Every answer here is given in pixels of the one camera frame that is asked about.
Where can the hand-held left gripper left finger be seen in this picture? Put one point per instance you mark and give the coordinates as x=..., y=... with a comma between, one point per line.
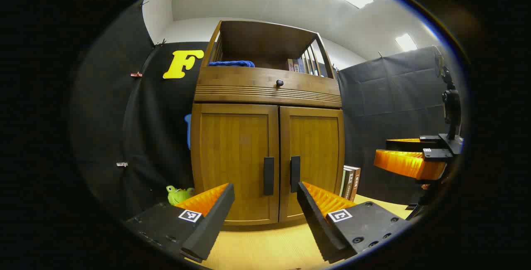
x=211, y=224

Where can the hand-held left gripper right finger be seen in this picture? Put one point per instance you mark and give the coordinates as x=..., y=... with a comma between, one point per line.
x=317, y=224

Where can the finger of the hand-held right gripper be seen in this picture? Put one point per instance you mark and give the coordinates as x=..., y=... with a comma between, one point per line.
x=402, y=164
x=404, y=143

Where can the wooden cabinet door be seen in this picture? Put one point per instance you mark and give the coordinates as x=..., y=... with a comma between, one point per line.
x=317, y=149
x=232, y=158

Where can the wooden double-door shoe cabinet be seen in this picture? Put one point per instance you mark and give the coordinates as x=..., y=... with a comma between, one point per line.
x=265, y=37

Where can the green frog plush toy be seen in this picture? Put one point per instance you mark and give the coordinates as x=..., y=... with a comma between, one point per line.
x=177, y=196

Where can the dark grey backdrop cloth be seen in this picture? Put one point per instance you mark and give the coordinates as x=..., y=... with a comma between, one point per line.
x=386, y=96

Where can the dark brown book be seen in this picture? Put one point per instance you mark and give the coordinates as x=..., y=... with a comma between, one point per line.
x=355, y=185

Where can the white spine book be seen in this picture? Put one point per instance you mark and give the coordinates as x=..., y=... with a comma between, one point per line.
x=345, y=181

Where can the small ceiling light panel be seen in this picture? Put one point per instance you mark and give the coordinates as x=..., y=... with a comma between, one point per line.
x=405, y=42

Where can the grey book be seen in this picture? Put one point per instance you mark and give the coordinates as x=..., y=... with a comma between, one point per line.
x=302, y=66

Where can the black backdrop cloth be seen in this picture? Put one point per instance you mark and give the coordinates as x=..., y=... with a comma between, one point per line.
x=124, y=116

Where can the wooden drawer with black knob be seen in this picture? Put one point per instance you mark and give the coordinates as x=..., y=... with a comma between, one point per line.
x=240, y=77

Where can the blue towel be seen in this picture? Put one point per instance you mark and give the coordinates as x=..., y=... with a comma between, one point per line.
x=232, y=63

